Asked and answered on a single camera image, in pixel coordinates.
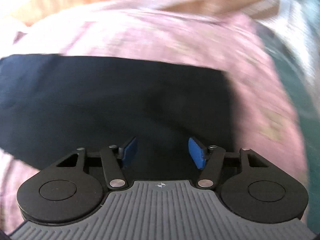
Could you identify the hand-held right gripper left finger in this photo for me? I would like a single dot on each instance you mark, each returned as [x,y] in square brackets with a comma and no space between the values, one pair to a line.
[130,152]

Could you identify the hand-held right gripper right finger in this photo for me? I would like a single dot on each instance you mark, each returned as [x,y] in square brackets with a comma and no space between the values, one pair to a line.
[196,152]

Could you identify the black pants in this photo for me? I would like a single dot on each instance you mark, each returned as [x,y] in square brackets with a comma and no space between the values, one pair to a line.
[100,100]

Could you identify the pink bear print blanket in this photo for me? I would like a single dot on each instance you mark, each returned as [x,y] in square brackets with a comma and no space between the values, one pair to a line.
[187,42]

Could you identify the dark green mattress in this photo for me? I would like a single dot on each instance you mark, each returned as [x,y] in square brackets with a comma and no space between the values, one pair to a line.
[307,120]

